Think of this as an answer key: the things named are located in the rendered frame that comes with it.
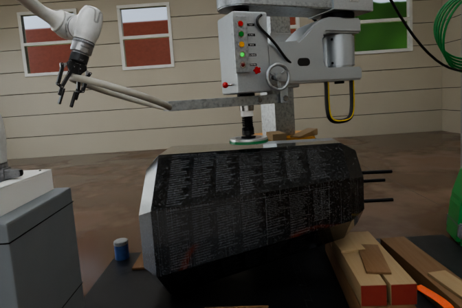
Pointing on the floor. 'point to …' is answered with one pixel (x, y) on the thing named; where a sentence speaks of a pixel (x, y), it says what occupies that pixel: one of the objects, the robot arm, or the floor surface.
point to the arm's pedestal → (40, 254)
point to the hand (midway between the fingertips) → (67, 98)
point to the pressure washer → (456, 211)
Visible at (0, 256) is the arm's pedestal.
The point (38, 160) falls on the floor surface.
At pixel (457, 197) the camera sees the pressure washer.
